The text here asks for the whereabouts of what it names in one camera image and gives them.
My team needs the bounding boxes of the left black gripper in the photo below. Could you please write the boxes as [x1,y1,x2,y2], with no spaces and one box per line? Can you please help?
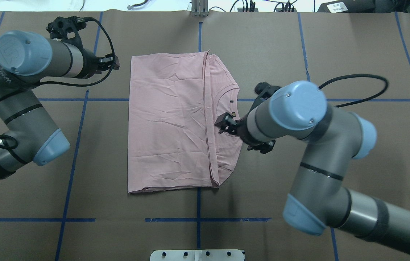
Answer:
[82,49,120,79]

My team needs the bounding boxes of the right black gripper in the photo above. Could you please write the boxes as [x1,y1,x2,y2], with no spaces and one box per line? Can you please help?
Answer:
[214,112,276,154]

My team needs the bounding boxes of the pink Snoopy t-shirt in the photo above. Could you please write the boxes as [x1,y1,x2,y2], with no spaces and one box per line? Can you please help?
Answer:
[127,51,243,194]

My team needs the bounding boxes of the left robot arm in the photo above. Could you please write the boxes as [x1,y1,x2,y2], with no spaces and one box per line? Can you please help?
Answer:
[0,30,119,180]

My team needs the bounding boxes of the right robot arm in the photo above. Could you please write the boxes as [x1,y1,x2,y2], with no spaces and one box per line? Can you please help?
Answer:
[214,80,410,255]

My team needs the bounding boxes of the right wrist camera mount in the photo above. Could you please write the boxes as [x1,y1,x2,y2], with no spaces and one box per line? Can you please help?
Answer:
[250,82,281,111]

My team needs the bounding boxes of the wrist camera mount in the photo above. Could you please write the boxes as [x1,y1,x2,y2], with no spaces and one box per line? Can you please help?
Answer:
[250,82,281,111]
[46,16,87,49]

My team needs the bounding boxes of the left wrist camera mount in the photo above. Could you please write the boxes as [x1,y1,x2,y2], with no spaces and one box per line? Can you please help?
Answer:
[46,16,87,49]

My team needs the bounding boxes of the aluminium frame post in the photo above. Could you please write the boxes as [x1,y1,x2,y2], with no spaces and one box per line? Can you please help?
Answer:
[190,0,209,17]

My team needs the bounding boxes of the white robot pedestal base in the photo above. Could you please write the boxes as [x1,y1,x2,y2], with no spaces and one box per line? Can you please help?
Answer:
[149,249,246,261]

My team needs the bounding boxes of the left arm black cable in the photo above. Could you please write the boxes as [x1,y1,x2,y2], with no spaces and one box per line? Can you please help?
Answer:
[0,16,116,165]

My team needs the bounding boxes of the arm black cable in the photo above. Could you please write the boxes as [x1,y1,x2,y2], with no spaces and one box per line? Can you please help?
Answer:
[317,74,389,108]
[0,16,116,165]

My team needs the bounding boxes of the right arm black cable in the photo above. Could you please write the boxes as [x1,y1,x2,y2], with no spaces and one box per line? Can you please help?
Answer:
[317,74,389,108]

